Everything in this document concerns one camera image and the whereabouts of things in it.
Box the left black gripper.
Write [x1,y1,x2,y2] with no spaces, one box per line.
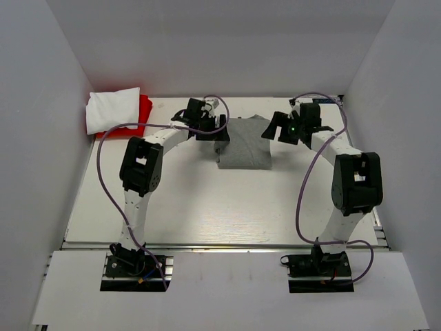
[196,113,229,141]

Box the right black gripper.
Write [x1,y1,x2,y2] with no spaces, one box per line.
[263,111,306,145]

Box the grey t shirt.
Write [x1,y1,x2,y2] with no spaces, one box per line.
[214,114,272,170]

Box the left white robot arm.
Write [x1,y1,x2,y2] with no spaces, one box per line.
[119,97,230,250]

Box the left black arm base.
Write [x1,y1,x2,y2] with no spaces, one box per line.
[100,243,174,292]

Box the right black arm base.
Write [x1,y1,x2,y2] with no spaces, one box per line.
[280,252,354,294]

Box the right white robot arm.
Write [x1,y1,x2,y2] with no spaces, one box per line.
[261,101,383,275]

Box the blue table label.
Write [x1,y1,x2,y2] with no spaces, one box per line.
[312,98,337,104]

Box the red folded t shirt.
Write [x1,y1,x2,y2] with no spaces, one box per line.
[107,94,153,139]

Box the white folded t shirt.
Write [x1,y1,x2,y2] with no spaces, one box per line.
[85,87,140,134]

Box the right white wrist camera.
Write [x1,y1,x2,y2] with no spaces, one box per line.
[288,98,300,119]

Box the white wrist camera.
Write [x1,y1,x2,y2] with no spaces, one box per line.
[203,98,219,117]
[288,98,300,119]

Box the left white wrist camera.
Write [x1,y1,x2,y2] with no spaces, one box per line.
[203,98,219,117]

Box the aluminium table rail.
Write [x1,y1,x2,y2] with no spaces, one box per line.
[61,242,390,251]

